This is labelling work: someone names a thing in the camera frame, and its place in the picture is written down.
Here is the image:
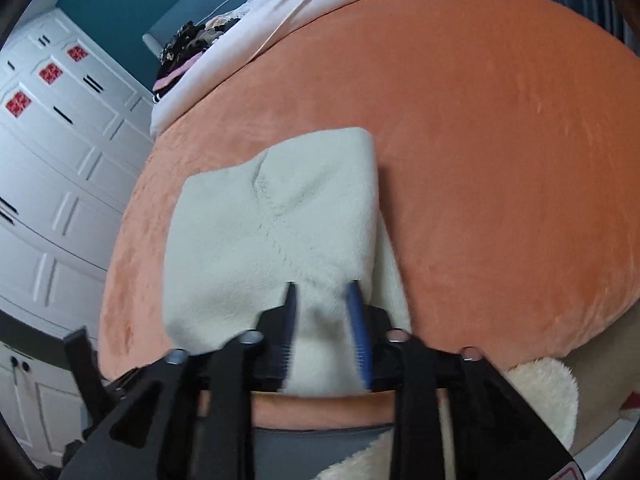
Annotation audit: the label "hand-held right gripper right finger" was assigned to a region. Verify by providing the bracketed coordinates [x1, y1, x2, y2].
[346, 280, 576, 480]

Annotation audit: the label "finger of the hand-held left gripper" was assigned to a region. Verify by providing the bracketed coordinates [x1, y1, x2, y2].
[63, 326, 113, 418]

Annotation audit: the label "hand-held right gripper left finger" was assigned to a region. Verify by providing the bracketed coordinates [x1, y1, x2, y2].
[62, 282, 301, 480]

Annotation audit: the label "cream knit cardigan red buttons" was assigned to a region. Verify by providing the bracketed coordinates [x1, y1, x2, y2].
[162, 127, 413, 398]

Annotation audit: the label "pile of dark clothes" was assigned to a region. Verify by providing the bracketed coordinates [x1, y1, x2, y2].
[152, 19, 243, 106]

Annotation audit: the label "white cabinet with knobs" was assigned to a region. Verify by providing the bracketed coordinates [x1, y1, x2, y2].
[0, 342, 108, 466]

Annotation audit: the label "white panelled wardrobe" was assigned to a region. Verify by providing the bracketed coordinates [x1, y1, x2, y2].
[0, 7, 156, 341]

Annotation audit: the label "cream fluffy rug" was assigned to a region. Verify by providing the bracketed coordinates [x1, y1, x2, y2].
[317, 357, 578, 480]

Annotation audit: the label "orange plush blanket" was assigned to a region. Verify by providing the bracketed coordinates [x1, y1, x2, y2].
[97, 0, 640, 433]

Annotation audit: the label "white pink duvet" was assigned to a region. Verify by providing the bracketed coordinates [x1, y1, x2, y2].
[150, 0, 463, 136]

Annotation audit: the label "blue padded headboard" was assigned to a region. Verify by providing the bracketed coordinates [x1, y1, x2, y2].
[142, 0, 281, 68]

